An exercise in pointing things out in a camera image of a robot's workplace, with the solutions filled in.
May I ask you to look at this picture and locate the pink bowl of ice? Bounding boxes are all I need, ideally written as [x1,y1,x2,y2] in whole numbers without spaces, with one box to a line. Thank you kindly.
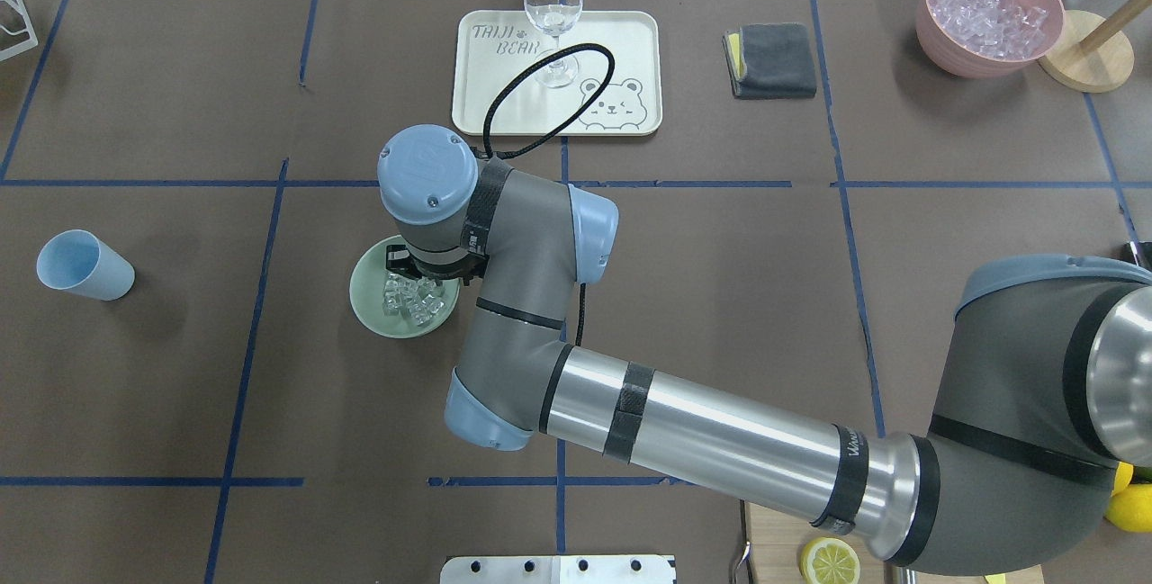
[916,0,1064,78]

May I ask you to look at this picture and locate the wooden cutting board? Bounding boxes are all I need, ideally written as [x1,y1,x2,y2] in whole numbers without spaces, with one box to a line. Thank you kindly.
[745,503,899,583]

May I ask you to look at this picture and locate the white wire cup rack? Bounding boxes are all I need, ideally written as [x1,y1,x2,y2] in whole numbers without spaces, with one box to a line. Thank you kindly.
[1,0,40,62]

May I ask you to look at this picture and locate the lemon half slice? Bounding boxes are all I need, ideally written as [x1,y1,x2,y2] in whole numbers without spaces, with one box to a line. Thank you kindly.
[797,536,861,584]

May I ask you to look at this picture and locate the clear wine glass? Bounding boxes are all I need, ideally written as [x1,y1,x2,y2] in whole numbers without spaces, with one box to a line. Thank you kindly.
[524,0,584,89]

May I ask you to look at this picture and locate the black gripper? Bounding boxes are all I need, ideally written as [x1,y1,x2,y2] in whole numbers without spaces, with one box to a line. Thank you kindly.
[385,242,487,286]

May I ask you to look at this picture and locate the grey folded cloth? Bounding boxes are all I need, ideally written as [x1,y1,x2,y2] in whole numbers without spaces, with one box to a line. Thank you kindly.
[723,22,817,100]

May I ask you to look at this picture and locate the green bowl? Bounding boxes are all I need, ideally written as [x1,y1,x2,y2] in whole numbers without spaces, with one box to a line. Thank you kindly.
[349,235,462,339]

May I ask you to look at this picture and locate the yellow lemon far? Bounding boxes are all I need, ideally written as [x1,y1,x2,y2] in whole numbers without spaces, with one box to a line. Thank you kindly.
[1105,462,1151,534]

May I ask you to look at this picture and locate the wooden stand with base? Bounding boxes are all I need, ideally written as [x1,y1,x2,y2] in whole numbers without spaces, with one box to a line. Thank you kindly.
[1039,0,1151,94]

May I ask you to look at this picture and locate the ice cubes in green bowl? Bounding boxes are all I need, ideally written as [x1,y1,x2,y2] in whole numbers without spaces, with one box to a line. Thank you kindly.
[382,273,449,328]

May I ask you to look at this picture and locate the light blue plastic cup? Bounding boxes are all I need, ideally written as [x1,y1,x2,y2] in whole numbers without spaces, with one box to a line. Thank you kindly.
[36,229,135,301]

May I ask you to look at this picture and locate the cream bear tray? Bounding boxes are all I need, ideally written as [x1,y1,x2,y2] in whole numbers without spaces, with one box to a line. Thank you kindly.
[450,10,664,137]

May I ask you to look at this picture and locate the black camera cable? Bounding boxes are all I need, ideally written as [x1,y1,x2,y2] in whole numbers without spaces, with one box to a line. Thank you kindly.
[472,41,617,346]

